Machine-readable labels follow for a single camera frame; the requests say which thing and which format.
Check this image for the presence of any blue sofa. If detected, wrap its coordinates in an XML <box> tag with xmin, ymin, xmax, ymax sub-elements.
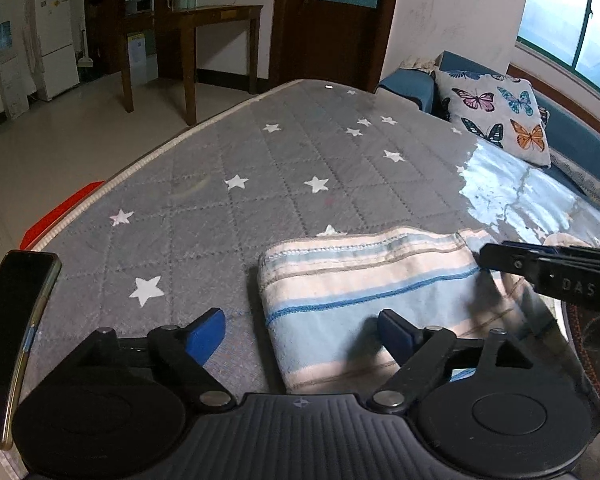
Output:
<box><xmin>379</xmin><ymin>51</ymin><xmax>600</xmax><ymax>208</ymax></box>

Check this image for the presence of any white refrigerator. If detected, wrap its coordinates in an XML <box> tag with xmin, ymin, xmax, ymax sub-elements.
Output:
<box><xmin>33</xmin><ymin>0</ymin><xmax>79</xmax><ymax>102</ymax></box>

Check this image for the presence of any black smartphone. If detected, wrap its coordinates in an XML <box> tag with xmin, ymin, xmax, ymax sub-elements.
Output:
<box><xmin>0</xmin><ymin>250</ymin><xmax>61</xmax><ymax>450</ymax></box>

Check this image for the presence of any red plastic stool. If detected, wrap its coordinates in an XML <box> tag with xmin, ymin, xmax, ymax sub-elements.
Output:
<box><xmin>19</xmin><ymin>181</ymin><xmax>104</xmax><ymax>250</ymax></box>

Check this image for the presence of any white water dispenser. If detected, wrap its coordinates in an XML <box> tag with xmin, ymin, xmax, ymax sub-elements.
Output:
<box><xmin>0</xmin><ymin>21</ymin><xmax>29</xmax><ymax>120</ymax></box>

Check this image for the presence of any butterfly print pillow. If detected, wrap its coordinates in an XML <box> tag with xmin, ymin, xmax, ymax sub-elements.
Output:
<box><xmin>434</xmin><ymin>70</ymin><xmax>550</xmax><ymax>168</ymax></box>

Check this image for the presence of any green framed window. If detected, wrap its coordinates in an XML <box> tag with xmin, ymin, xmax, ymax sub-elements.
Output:
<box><xmin>518</xmin><ymin>0</ymin><xmax>600</xmax><ymax>92</ymax></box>

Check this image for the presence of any blue striped knit sweater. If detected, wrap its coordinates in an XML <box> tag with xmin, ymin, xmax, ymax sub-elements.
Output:
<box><xmin>258</xmin><ymin>226</ymin><xmax>558</xmax><ymax>394</ymax></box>

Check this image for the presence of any dark wooden side table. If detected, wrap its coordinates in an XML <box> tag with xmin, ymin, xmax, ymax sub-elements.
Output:
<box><xmin>120</xmin><ymin>4</ymin><xmax>263</xmax><ymax>126</ymax></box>

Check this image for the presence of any dark wooden door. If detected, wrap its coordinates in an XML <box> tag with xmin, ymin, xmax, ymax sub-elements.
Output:
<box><xmin>268</xmin><ymin>0</ymin><xmax>396</xmax><ymax>91</ymax></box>

